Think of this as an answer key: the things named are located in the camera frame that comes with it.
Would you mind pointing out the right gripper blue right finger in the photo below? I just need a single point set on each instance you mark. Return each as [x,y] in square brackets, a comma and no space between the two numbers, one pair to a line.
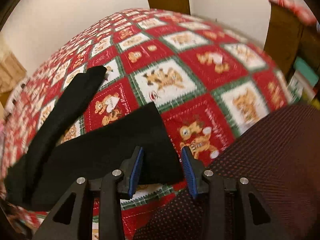
[193,170]

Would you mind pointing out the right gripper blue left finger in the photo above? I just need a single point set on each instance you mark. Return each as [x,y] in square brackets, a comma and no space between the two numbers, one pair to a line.
[131,169]

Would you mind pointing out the black pants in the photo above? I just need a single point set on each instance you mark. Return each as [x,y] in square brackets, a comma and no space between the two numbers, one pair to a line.
[42,175]

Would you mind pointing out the red mesh chair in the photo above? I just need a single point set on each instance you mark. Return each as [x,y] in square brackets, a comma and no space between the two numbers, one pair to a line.
[265,185]

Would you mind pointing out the red christmas patterned bedspread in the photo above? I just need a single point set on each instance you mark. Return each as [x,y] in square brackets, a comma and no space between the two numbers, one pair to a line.
[208,83]

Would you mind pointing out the beige curtain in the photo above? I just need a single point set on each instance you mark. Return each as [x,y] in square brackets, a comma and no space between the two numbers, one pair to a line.
[12,72]

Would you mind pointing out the brown wooden cabinet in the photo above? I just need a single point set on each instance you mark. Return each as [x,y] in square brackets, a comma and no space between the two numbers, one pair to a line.
[287,38]

